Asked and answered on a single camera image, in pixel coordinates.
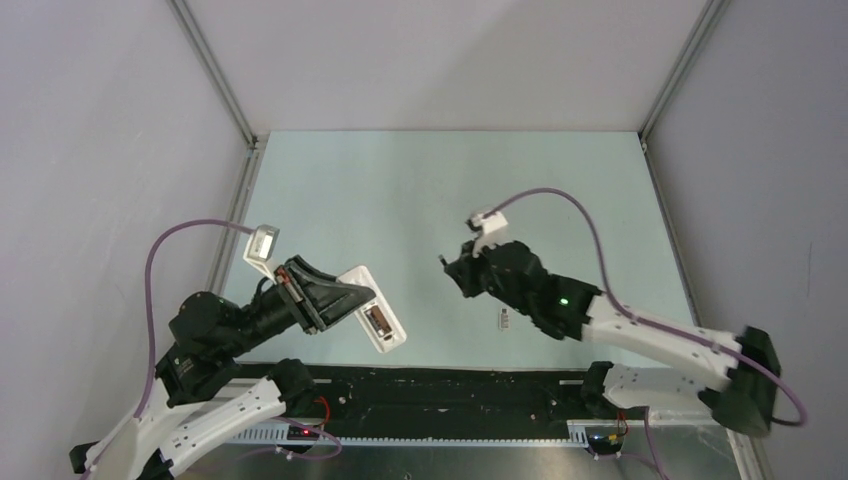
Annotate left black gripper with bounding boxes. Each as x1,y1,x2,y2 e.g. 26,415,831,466
225,253,379,355

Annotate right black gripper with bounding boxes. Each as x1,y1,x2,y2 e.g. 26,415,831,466
447,235,532,316

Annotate white remote control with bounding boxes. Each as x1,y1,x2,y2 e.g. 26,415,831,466
338,265,407,354

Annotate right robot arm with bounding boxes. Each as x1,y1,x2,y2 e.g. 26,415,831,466
442,241,781,437

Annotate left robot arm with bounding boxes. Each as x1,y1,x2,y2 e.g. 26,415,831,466
69,256,395,479

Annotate left electronics board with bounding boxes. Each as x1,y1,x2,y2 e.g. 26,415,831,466
286,425,322,442

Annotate electronics board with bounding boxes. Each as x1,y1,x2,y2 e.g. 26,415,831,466
586,433,626,459
286,425,322,442

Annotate right electronics board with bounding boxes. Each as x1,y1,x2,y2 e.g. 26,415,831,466
586,433,626,459

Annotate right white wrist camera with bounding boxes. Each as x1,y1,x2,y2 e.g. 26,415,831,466
466,210,509,258

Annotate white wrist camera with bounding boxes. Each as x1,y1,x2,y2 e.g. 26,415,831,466
243,224,280,281
466,210,509,258

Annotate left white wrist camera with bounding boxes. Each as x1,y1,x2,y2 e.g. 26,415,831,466
243,224,280,281

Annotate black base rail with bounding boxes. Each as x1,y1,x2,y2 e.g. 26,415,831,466
188,360,647,442

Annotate left aluminium frame post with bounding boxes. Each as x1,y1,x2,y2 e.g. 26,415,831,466
165,0,260,150

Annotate aluminium frame post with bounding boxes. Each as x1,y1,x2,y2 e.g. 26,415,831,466
638,0,731,144
165,0,260,150

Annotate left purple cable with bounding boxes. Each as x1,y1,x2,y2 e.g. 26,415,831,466
79,219,256,480

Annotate grey slotted cable duct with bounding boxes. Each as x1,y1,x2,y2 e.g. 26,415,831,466
226,422,588,448

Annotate right aluminium frame post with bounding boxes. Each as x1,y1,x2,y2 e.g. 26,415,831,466
638,0,731,144

